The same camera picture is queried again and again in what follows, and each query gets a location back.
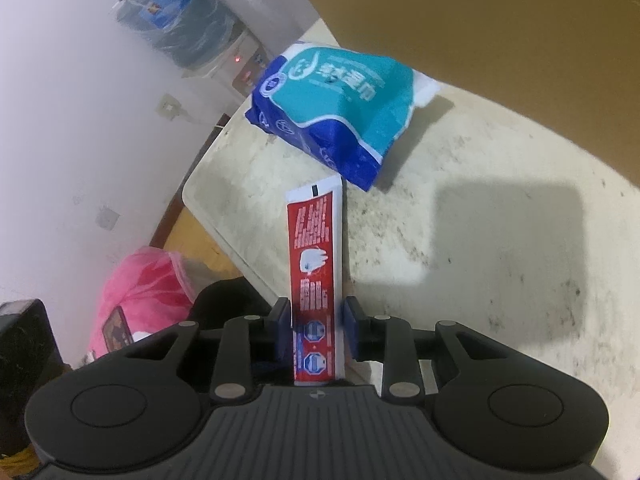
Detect red toothpaste tube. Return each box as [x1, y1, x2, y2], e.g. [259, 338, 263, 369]
[286, 176, 345, 386]

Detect blue tissue pack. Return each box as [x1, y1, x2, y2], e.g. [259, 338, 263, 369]
[245, 41, 439, 191]

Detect white water dispenser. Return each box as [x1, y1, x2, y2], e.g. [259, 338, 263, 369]
[182, 28, 272, 104]

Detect brown cardboard box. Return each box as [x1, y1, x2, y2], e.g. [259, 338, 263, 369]
[309, 0, 639, 181]

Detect blue water jug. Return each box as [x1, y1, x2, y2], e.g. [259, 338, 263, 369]
[115, 0, 244, 70]

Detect white wall socket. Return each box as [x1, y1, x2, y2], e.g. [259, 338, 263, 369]
[155, 93, 183, 122]

